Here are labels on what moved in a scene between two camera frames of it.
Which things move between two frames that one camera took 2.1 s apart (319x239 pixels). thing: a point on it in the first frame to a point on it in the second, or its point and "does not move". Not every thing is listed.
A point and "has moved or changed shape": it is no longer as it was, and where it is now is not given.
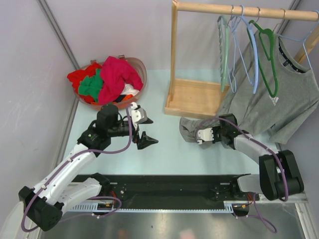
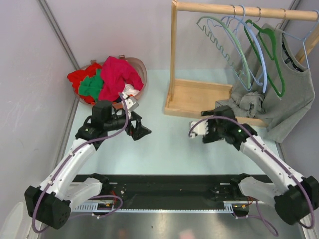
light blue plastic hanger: [255, 50] to [242, 19]
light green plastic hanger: [223, 40] to [210, 18]
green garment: [91, 85] does not move
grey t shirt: [268, 96] has moved or changed shape
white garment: [128, 89] does not move
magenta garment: [115, 72] does not move
